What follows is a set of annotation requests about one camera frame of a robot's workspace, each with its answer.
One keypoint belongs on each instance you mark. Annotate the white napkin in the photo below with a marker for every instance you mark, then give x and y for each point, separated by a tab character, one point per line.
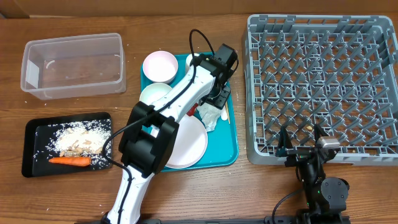
209	116

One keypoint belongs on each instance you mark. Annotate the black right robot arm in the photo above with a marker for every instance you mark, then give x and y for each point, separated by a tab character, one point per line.
326	196

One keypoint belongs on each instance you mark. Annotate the cream bowl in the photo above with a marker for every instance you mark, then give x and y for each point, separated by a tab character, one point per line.
154	92

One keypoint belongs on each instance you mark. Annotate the red snack wrapper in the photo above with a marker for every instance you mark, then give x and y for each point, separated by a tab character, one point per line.
192	110

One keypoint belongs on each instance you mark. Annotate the white cup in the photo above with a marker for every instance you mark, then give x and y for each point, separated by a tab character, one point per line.
191	61

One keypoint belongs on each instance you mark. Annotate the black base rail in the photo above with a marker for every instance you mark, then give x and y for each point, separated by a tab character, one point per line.
266	220

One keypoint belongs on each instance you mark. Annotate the grey dishwasher rack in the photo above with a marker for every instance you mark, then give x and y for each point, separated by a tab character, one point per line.
336	71

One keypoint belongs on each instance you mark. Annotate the clear plastic bin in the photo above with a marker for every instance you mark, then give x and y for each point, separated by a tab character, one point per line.
74	66

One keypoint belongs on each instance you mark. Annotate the black tray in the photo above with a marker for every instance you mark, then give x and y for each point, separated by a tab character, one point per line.
42	168

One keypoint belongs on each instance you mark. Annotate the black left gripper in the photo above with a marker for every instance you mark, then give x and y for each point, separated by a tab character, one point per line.
219	100

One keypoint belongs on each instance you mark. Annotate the teal serving tray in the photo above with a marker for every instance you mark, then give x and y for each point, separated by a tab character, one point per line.
222	148

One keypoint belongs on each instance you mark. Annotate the white plate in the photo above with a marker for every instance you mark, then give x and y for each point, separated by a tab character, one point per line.
190	144

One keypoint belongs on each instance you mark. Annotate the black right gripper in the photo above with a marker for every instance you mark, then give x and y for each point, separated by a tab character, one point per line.
296	154

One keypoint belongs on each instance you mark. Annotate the pink bowl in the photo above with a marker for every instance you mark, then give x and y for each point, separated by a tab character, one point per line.
160	67

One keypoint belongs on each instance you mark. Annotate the orange carrot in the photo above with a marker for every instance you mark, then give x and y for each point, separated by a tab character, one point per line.
72	161

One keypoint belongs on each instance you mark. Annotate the wooden chopstick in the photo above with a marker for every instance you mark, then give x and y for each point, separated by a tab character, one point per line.
227	112

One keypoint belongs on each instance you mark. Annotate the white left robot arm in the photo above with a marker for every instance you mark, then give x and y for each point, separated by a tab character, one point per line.
149	137

